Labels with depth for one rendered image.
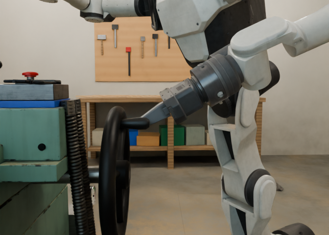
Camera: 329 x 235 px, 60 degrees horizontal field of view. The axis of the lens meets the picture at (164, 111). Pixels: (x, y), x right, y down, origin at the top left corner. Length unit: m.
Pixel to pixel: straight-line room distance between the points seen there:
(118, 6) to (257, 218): 0.94
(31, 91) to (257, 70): 0.42
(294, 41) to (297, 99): 3.85
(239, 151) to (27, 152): 0.70
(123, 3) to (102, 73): 2.84
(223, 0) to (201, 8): 0.06
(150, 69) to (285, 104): 1.96
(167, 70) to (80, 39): 1.24
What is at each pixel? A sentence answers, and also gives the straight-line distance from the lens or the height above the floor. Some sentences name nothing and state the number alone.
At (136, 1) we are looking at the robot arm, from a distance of 1.16.
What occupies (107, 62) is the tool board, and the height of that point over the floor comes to 1.30.
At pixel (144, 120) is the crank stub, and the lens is 0.56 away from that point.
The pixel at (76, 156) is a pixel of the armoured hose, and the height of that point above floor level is 0.87.
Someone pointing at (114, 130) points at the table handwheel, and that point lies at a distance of 0.51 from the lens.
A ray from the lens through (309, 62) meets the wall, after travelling 4.52.
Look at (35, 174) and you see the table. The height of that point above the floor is 0.85.
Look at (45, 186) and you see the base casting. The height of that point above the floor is 0.77.
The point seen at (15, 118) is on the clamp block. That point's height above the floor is 0.94.
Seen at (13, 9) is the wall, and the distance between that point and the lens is 4.44.
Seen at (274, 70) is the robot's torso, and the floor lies 1.05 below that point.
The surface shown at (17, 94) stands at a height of 0.98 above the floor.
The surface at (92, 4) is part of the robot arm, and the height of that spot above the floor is 1.31.
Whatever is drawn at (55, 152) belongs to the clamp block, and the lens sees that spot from 0.52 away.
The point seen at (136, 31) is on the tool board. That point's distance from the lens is 3.98.
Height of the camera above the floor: 1.00
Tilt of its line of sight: 5 degrees down
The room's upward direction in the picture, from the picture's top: straight up
